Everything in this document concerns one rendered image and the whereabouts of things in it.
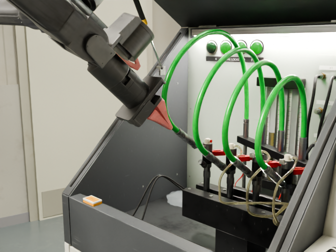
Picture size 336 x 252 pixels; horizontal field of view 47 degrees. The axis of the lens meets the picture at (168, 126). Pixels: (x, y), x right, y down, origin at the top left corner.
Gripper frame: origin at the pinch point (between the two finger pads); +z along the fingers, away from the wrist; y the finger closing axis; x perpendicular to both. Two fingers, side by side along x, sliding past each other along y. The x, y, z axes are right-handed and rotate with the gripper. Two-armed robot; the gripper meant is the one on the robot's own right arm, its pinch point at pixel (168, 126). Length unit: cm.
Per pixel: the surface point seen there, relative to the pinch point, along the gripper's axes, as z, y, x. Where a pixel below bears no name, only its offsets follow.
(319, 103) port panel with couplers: 42, 39, 8
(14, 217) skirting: 84, -78, 243
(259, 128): 13.5, 11.3, -7.5
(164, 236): 21.6, -17.8, 7.1
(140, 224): 20.0, -19.2, 15.4
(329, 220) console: 37.9, 6.0, -15.8
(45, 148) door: 67, -21, 239
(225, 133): 12.8, 7.7, -0.3
